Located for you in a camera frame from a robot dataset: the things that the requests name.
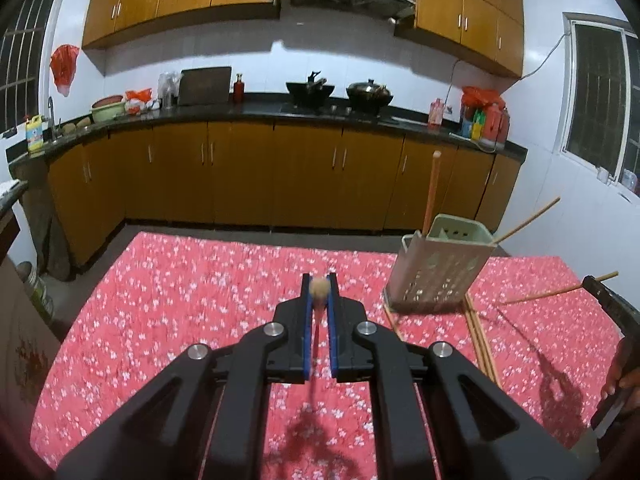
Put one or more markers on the white box with red print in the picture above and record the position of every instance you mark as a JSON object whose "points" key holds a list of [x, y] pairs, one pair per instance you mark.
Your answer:
{"points": [[25, 350]]}

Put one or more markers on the pink bottle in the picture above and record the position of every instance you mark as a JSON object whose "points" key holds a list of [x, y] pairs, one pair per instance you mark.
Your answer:
{"points": [[436, 112]]}

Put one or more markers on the brown wooden chopstick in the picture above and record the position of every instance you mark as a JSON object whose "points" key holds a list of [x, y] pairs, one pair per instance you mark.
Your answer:
{"points": [[530, 217], [475, 327], [545, 294], [489, 355], [432, 195], [482, 342], [318, 287], [392, 321]]}

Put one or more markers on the green plastic basin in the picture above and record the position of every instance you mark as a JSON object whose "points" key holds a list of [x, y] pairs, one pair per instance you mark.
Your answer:
{"points": [[107, 110]]}

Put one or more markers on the brown sack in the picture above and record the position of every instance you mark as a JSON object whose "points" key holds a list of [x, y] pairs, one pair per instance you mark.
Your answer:
{"points": [[47, 220]]}

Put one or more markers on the clear bottle on windowsill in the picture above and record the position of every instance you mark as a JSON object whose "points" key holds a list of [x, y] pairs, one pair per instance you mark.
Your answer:
{"points": [[629, 180]]}

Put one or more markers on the white cup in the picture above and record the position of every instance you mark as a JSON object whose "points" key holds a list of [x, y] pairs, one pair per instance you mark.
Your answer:
{"points": [[603, 176]]}

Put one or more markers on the black open wok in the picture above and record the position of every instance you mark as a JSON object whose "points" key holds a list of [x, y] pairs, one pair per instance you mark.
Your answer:
{"points": [[310, 94]]}

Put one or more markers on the yellow detergent bottle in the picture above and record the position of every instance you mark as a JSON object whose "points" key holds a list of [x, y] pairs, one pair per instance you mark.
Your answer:
{"points": [[35, 135]]}

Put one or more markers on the red floral tablecloth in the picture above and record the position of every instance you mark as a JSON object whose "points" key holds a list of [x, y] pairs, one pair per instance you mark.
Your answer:
{"points": [[200, 310]]}

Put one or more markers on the black lidded wok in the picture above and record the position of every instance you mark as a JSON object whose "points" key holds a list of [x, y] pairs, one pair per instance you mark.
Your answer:
{"points": [[370, 95]]}

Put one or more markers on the small red bottle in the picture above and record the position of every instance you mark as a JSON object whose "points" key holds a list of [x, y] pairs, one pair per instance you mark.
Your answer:
{"points": [[239, 90]]}

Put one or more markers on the short orange wall cabinet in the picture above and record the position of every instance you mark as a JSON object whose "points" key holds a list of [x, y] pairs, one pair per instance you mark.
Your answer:
{"points": [[465, 5]]}

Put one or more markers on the orange plastic bag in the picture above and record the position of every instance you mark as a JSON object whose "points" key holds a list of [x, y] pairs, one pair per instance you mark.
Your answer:
{"points": [[137, 99]]}

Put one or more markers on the metal faucet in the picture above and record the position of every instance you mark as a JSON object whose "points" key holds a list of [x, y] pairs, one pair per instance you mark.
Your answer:
{"points": [[51, 120]]}

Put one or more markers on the orange base cabinets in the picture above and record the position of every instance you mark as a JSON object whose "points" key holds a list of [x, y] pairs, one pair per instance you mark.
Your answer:
{"points": [[300, 175]]}

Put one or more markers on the black kitchen countertop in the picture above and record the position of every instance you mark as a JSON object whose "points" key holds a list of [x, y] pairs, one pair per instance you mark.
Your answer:
{"points": [[225, 112]]}

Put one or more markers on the clear plastic container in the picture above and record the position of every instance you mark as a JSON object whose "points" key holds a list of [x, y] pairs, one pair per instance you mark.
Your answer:
{"points": [[169, 90]]}

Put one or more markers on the person's right hand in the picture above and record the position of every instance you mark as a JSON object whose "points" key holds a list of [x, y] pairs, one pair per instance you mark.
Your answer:
{"points": [[625, 367]]}

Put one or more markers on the dark wooden cutting board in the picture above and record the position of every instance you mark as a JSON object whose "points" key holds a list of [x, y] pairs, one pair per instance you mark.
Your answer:
{"points": [[205, 86]]}

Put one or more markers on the pale green chopstick holder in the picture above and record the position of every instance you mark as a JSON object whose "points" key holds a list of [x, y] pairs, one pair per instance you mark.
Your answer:
{"points": [[435, 270]]}

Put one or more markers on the black gas stove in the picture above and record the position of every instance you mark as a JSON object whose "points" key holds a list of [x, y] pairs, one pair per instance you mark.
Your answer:
{"points": [[340, 109]]}

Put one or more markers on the hanging red plastic bag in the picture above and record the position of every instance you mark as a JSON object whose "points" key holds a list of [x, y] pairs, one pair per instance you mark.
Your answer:
{"points": [[65, 67]]}

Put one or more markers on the dark side table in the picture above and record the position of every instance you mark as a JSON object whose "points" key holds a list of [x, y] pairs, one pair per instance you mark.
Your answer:
{"points": [[10, 210]]}

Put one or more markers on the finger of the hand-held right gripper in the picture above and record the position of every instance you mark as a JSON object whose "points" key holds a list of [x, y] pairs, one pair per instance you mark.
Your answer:
{"points": [[607, 300]]}

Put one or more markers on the sliding barred window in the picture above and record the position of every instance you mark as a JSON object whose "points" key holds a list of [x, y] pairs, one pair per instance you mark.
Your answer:
{"points": [[600, 90]]}

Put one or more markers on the crumpled red plastic bag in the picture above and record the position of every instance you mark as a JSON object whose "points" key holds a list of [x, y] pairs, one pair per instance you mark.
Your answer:
{"points": [[480, 96]]}

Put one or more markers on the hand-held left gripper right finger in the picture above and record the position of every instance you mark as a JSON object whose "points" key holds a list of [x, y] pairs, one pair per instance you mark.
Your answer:
{"points": [[334, 332]]}

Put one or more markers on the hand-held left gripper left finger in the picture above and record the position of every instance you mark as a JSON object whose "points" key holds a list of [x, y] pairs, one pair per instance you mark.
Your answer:
{"points": [[309, 332]]}

